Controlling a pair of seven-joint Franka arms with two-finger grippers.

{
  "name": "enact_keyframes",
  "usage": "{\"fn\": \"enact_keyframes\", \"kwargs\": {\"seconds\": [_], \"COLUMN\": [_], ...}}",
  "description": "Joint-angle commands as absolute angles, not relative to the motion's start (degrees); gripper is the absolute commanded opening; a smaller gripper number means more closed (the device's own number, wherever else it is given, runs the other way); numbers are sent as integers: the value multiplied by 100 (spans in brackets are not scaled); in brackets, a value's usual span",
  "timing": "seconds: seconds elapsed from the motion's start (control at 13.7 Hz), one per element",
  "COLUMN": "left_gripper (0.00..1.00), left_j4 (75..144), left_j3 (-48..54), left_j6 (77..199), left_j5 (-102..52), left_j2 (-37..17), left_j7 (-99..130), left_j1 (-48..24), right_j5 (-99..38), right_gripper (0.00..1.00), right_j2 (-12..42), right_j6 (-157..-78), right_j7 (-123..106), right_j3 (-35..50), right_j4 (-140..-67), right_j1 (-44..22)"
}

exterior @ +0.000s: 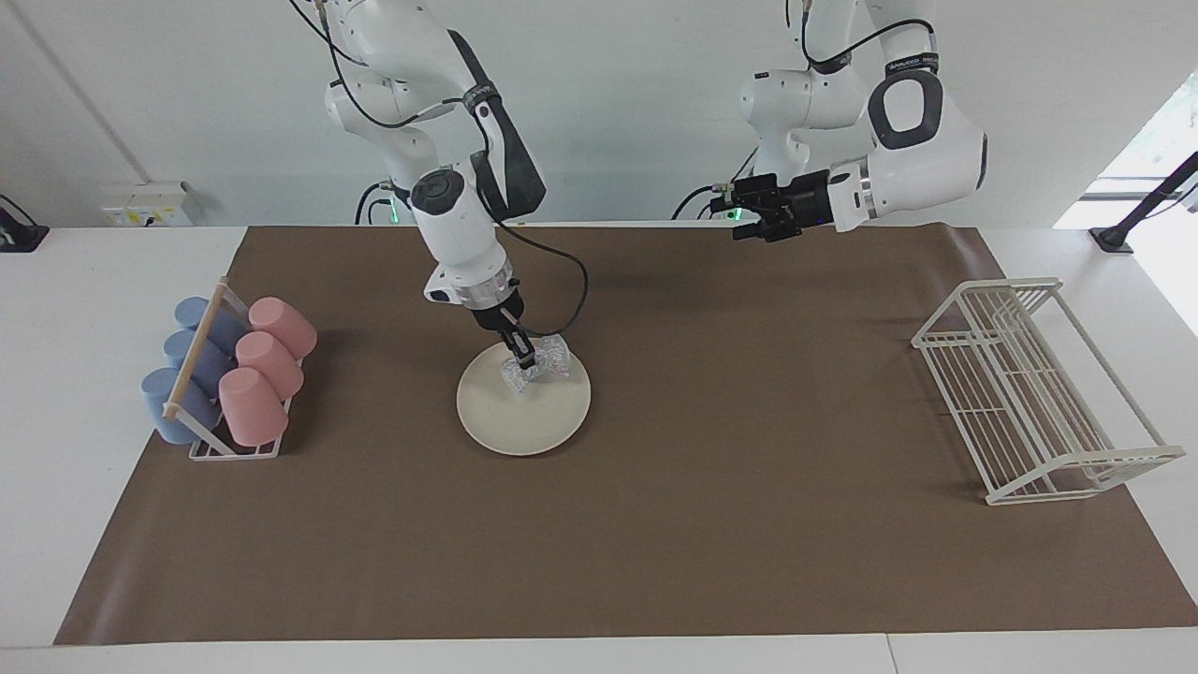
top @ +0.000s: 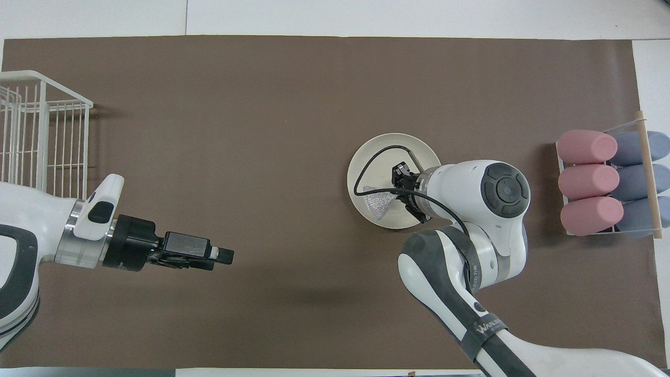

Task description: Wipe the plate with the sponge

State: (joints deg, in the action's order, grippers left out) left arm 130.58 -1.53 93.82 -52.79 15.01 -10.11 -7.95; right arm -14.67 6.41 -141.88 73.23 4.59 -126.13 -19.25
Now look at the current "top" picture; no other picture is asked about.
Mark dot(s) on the cup rack with wooden rod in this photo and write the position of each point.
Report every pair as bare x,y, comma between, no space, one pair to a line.
649,178

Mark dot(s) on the pink plastic cup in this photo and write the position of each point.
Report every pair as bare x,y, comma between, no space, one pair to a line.
589,215
583,146
583,181

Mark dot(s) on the brown table mat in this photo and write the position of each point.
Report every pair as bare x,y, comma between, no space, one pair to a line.
261,131

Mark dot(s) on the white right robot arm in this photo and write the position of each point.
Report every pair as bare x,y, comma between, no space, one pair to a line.
487,209

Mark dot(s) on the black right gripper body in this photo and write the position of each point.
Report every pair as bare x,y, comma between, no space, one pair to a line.
416,193

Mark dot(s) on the white round plate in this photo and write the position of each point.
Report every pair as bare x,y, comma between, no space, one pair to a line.
377,157

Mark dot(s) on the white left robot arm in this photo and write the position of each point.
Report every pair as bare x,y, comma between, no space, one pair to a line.
26,220

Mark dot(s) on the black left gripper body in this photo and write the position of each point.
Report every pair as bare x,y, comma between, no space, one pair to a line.
133,243

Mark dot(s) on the silver mesh sponge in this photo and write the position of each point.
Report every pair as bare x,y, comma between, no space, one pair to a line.
381,201

